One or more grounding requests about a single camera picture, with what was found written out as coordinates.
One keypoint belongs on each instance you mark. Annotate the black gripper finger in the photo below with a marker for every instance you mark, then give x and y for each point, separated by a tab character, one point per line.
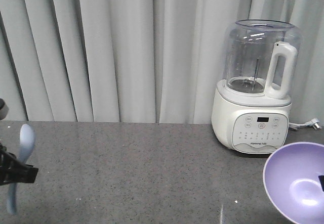
321	180

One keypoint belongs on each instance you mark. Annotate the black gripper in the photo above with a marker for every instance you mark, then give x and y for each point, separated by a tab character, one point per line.
19	174

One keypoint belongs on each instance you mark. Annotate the purple plastic bowl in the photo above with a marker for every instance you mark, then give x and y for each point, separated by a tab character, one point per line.
290	179

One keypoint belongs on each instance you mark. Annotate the light blue plastic spoon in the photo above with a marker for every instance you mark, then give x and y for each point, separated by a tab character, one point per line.
27	143

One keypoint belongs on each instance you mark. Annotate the white blender with clear jar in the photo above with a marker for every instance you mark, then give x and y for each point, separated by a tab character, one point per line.
252	101

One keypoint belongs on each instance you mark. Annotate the grey pleated curtain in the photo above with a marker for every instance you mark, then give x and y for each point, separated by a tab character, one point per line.
139	60

